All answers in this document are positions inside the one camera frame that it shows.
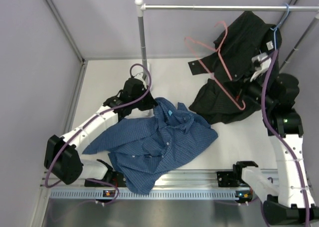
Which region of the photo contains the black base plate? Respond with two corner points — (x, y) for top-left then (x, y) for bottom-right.
(110, 172), (127, 188)
(216, 171), (238, 188)

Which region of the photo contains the black striped shirt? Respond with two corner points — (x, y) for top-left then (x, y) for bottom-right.
(188, 11), (273, 124)

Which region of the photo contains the blue wire hanger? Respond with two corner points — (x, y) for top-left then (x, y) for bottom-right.
(259, 3), (290, 54)

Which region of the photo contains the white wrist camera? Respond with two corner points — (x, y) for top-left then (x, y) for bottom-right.
(250, 52), (272, 82)
(133, 72), (147, 85)

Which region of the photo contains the blue plaid shirt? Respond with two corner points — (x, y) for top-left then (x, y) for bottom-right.
(83, 97), (218, 195)

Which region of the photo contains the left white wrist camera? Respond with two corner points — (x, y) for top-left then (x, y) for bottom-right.
(133, 72), (147, 85)

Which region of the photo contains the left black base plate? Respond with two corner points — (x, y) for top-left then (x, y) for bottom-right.
(110, 172), (127, 188)

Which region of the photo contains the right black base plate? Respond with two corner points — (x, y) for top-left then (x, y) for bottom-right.
(216, 171), (238, 188)

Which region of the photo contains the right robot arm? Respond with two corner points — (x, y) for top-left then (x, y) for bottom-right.
(232, 74), (319, 227)

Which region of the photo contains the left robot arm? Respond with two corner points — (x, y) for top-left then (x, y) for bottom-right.
(44, 77), (157, 187)

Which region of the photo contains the aluminium mounting rail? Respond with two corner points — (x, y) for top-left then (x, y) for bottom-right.
(48, 169), (280, 189)

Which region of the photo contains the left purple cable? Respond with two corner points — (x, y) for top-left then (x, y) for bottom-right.
(44, 63), (153, 205)

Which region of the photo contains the silver clothes rack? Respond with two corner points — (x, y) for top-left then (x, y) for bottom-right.
(135, 0), (319, 71)

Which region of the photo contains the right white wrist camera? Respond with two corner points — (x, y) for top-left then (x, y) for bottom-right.
(250, 52), (272, 82)

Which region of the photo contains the slotted cable duct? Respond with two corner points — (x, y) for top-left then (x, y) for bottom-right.
(50, 189), (239, 201)

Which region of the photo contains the pink wire hanger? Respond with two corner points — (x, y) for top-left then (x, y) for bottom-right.
(184, 21), (246, 110)

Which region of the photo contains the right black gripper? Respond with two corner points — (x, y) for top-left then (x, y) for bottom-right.
(222, 70), (276, 110)

